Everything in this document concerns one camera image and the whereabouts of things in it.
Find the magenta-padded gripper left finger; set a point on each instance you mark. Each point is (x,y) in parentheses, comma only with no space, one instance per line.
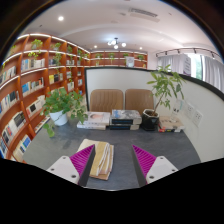
(62,168)

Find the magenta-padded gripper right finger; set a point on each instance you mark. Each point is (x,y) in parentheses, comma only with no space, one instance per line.
(160,167)

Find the yellow striped towel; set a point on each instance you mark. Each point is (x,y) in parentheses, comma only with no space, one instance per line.
(103,160)

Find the tall plant in black pot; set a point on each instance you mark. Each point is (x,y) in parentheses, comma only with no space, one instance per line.
(150,122)

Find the leafy plant in white pot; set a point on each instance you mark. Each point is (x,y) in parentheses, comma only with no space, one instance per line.
(58,118)

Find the black and blue book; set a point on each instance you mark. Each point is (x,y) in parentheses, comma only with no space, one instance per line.
(124,127)

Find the white book with picture cover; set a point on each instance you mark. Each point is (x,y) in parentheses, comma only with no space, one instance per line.
(98,117)

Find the tan upholstered chair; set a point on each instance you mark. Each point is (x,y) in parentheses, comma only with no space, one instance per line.
(106,100)
(139,100)

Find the orange wooden book shelf unit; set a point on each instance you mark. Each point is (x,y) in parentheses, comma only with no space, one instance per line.
(20,93)

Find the white hanging banner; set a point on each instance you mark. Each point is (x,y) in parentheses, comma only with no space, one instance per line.
(186,65)

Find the white framed picture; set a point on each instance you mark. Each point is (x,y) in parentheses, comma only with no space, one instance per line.
(129,61)

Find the white curtain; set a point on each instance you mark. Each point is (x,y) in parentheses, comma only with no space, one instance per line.
(213,70)

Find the multi-bulb ceiling lamp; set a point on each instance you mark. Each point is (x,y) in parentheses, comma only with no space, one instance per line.
(116,42)

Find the round ceiling downlight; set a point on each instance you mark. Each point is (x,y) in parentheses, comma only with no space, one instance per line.
(60,18)

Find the ceiling air vent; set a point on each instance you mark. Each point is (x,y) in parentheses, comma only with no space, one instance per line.
(143,12)

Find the white wall socket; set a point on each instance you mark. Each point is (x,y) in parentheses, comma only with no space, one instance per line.
(197,118)
(190,110)

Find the orange wall shelf with plants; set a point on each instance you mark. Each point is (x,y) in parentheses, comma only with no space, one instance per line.
(113,58)

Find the black track light rail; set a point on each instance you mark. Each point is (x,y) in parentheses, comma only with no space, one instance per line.
(186,50)

